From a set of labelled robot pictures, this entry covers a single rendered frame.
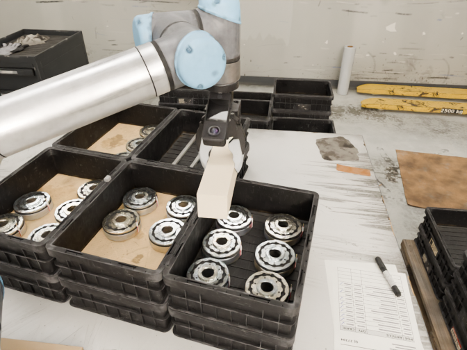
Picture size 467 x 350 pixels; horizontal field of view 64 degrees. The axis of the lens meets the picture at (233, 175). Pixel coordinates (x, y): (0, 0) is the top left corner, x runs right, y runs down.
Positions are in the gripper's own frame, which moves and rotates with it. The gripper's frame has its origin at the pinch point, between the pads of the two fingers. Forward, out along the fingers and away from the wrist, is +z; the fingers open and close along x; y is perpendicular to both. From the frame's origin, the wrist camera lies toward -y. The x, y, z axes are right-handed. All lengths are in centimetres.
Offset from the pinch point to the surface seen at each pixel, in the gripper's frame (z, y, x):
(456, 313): 83, 32, -88
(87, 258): 16.4, -15.6, 28.2
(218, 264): 23.5, -7.2, 0.0
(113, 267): 16.9, -16.8, 21.8
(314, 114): 62, 166, -37
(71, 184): 26, 23, 54
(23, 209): 23, 6, 60
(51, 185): 26, 22, 61
